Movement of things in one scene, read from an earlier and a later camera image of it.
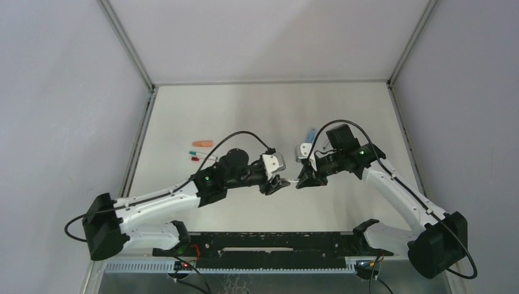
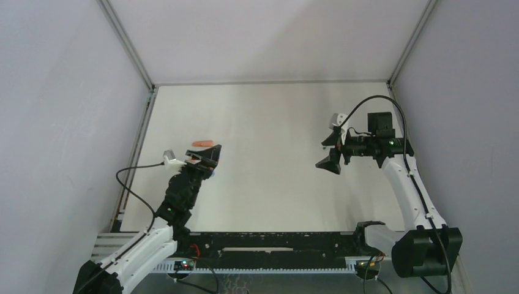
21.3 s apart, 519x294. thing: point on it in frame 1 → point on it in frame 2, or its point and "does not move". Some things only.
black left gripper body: [268, 182] → [200, 166]
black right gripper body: [306, 176] → [344, 148]
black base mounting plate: [291, 250] does not move
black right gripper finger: [306, 179] → [334, 139]
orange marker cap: [204, 143] does not move
